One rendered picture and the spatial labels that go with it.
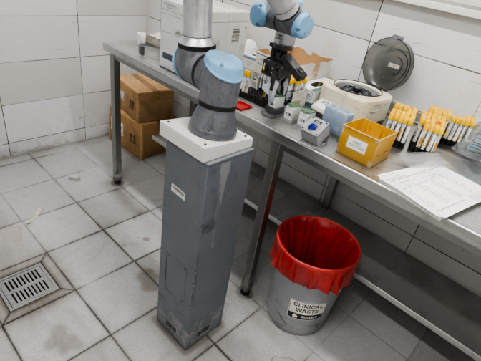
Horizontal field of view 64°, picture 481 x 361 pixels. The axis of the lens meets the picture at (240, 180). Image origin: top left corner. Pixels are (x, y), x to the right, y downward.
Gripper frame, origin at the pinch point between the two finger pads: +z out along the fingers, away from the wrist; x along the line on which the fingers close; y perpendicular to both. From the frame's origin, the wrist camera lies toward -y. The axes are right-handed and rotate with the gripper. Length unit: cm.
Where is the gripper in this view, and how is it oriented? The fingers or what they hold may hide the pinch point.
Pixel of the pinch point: (276, 99)
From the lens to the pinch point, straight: 150.4
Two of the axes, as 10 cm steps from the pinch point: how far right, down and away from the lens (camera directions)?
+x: -7.1, 2.7, -6.5
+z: -1.5, 8.4, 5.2
